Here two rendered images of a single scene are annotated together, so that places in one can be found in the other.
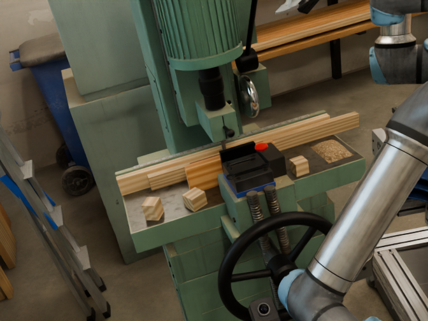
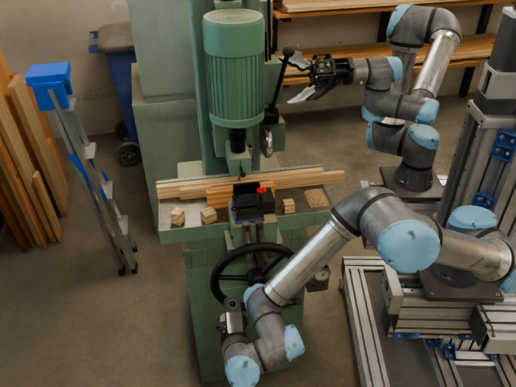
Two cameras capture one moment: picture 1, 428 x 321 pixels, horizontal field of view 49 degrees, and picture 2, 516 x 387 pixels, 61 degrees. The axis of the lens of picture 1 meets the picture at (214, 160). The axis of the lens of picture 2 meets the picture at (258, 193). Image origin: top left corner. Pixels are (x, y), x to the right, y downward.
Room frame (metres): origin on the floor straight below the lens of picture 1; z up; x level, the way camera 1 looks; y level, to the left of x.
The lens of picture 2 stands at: (-0.19, -0.11, 1.82)
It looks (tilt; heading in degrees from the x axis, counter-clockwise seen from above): 36 degrees down; 1
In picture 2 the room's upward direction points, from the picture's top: straight up
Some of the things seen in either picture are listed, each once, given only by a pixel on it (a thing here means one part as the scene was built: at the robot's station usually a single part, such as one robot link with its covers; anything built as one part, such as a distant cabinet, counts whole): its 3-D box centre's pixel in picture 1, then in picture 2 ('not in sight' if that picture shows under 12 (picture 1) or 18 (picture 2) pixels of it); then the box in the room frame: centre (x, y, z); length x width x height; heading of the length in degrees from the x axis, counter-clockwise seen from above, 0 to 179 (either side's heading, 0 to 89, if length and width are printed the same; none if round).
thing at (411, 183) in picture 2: not in sight; (415, 170); (1.28, -0.72, 0.87); 0.15 x 0.15 x 0.10
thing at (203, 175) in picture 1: (232, 166); (240, 196); (1.01, -0.04, 0.94); 0.23 x 0.02 x 0.07; 101
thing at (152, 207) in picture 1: (153, 208); (177, 216); (0.92, 0.16, 0.92); 0.04 x 0.03 x 0.04; 158
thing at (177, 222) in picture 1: (246, 192); (248, 216); (0.98, -0.06, 0.87); 0.61 x 0.30 x 0.06; 101
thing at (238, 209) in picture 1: (256, 194); (252, 222); (0.90, -0.08, 0.92); 0.15 x 0.13 x 0.09; 101
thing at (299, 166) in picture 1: (299, 165); (288, 206); (0.98, -0.20, 0.92); 0.03 x 0.03 x 0.03; 12
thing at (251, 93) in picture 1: (248, 96); (266, 141); (1.24, -0.13, 1.02); 0.12 x 0.03 x 0.12; 11
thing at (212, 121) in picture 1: (217, 120); (238, 158); (1.11, -0.03, 1.03); 0.14 x 0.07 x 0.09; 11
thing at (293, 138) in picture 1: (257, 149); (263, 184); (1.10, -0.12, 0.92); 0.60 x 0.02 x 0.04; 101
